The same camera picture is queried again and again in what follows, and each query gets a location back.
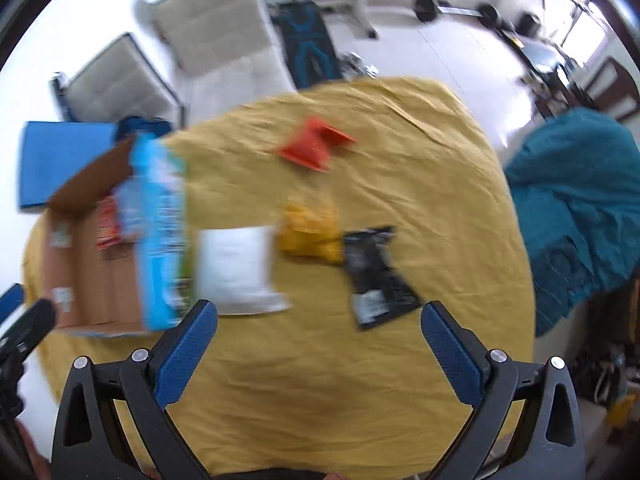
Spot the red snack packet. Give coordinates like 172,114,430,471
96,195,122,249

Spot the light blue tissue pack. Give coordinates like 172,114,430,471
113,177,144,243

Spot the white soft pouch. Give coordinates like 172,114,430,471
194,226,288,316

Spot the black snack packet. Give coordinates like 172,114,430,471
343,226,423,330

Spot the yellow snack packet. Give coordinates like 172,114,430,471
276,200,344,266

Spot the orange snack packet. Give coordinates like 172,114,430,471
276,117,356,172

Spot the open cardboard box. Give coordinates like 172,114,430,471
41,131,196,338

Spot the blue foam mat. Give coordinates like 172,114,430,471
17,122,117,210

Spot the dark blue knitted cloth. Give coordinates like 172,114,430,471
114,115,174,143

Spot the white padded chair left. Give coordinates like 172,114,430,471
58,32,186,129

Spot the white padded chair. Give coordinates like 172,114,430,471
151,0,296,125
58,32,186,129

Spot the teal cloth covered chair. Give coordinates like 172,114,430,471
504,108,639,336

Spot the yellow tablecloth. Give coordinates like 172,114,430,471
22,75,537,480

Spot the white padded chair near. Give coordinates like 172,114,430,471
151,0,296,125

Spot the dark wooden chair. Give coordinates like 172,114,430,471
585,56,639,124

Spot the black treadmill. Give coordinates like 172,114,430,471
496,29,577,87

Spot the chrome dumbbell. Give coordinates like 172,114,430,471
340,51,378,79

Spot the black tripod stand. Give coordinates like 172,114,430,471
559,0,601,49

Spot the barbell on floor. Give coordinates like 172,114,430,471
412,0,501,29

